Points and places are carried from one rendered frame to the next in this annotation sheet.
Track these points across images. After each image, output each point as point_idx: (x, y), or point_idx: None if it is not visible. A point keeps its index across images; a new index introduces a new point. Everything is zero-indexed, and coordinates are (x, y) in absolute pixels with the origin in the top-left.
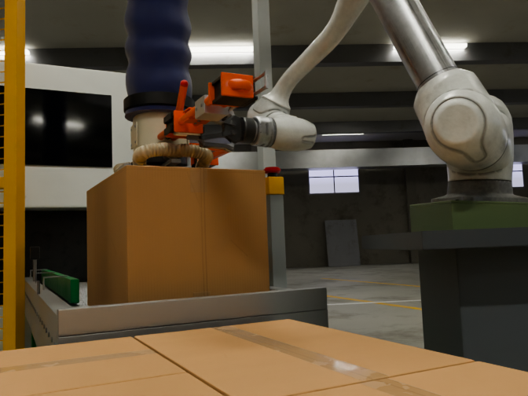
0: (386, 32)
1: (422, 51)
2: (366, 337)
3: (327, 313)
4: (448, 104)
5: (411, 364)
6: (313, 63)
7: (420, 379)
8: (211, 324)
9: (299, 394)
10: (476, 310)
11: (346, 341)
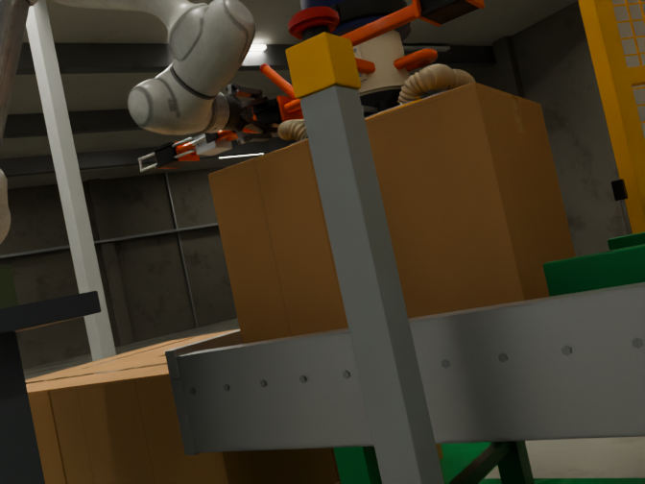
0: (11, 88)
1: None
2: (112, 379)
3: (172, 386)
4: None
5: (86, 378)
6: (104, 9)
7: (85, 376)
8: None
9: (138, 362)
10: None
11: (128, 375)
